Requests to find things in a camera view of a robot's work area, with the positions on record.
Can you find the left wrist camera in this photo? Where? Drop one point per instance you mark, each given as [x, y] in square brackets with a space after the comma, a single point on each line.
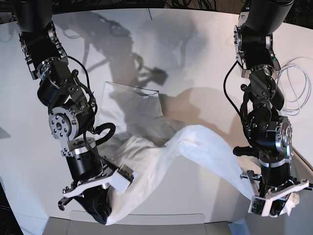
[259, 206]

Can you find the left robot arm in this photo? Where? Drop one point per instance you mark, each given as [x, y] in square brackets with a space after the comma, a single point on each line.
[268, 132]

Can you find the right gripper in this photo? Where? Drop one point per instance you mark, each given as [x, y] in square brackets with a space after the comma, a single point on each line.
[91, 180]

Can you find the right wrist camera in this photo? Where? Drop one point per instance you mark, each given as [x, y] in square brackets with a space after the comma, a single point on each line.
[122, 178]

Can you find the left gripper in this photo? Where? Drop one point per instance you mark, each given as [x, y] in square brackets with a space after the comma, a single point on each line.
[284, 197]

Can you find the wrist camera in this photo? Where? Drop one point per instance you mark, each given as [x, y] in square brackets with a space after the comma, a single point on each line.
[259, 206]
[122, 178]

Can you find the white t-shirt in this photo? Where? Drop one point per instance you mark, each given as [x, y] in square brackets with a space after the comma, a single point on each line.
[148, 142]

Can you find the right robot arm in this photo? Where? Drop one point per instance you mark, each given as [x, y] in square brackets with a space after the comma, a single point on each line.
[71, 113]

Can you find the beige chair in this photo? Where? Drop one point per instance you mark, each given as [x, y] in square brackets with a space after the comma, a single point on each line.
[190, 193]

